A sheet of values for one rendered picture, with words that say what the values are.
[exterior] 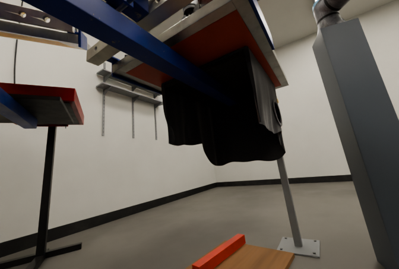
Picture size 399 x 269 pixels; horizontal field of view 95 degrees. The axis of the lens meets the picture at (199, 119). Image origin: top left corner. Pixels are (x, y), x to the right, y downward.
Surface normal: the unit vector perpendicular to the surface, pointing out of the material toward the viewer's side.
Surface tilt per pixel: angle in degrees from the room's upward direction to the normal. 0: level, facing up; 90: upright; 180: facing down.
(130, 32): 90
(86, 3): 90
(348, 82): 90
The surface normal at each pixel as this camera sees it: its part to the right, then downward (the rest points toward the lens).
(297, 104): -0.55, -0.15
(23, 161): 0.83, -0.22
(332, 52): -0.32, -0.21
